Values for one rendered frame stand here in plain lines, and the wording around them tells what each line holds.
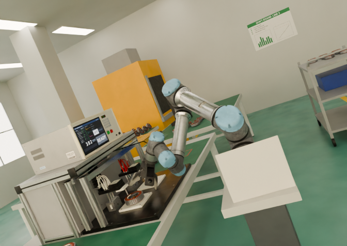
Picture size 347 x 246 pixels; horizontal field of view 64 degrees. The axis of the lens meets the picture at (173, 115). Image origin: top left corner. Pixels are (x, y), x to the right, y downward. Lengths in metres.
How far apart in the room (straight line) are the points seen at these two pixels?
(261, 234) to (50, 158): 1.18
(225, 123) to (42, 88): 4.92
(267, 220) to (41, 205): 1.17
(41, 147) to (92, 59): 6.29
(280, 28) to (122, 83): 3.57
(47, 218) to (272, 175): 1.20
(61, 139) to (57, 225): 0.46
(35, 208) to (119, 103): 3.97
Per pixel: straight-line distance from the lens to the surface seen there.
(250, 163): 1.19
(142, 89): 5.24
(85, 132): 1.64
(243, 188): 1.23
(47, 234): 1.82
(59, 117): 5.73
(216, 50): 6.67
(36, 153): 1.80
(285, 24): 6.62
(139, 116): 5.37
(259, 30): 6.60
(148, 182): 1.45
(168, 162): 1.32
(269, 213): 1.32
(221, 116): 1.25
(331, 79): 3.80
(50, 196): 1.66
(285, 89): 6.68
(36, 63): 5.85
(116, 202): 1.71
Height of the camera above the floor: 1.31
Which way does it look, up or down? 6 degrees down
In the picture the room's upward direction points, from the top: 22 degrees counter-clockwise
